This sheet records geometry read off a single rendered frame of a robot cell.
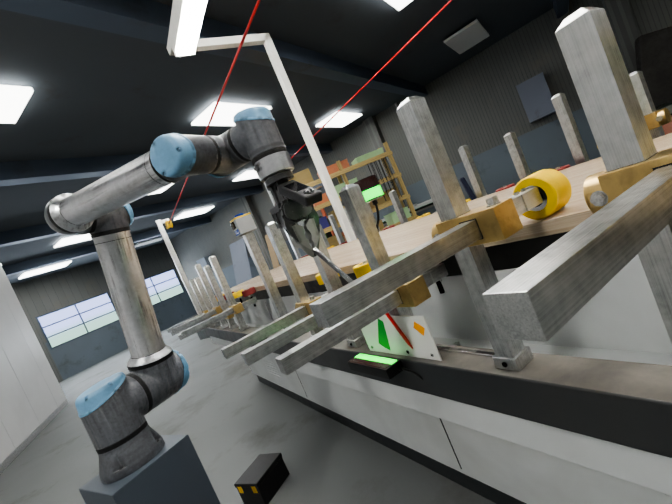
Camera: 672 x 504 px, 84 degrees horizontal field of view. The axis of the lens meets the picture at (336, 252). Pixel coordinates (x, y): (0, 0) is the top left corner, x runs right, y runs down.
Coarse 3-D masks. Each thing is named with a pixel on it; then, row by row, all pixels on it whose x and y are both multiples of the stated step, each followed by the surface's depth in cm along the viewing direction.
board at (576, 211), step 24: (576, 168) 121; (600, 168) 98; (504, 192) 143; (576, 192) 78; (432, 216) 176; (552, 216) 65; (576, 216) 60; (384, 240) 158; (408, 240) 121; (504, 240) 72; (312, 264) 199; (336, 264) 143; (240, 288) 268; (264, 288) 203
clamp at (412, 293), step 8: (416, 280) 76; (424, 280) 77; (400, 288) 77; (408, 288) 75; (416, 288) 76; (424, 288) 77; (400, 296) 78; (408, 296) 76; (416, 296) 75; (424, 296) 76; (400, 304) 79; (408, 304) 77; (416, 304) 75
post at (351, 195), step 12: (348, 192) 80; (360, 192) 82; (348, 204) 82; (360, 204) 81; (360, 216) 81; (360, 228) 81; (372, 228) 82; (360, 240) 83; (372, 240) 81; (372, 252) 81; (384, 252) 82; (372, 264) 83; (396, 312) 82; (408, 312) 83
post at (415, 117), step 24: (408, 120) 60; (432, 120) 60; (432, 144) 59; (432, 168) 59; (432, 192) 61; (456, 192) 60; (456, 216) 59; (480, 264) 60; (480, 288) 61; (480, 312) 63
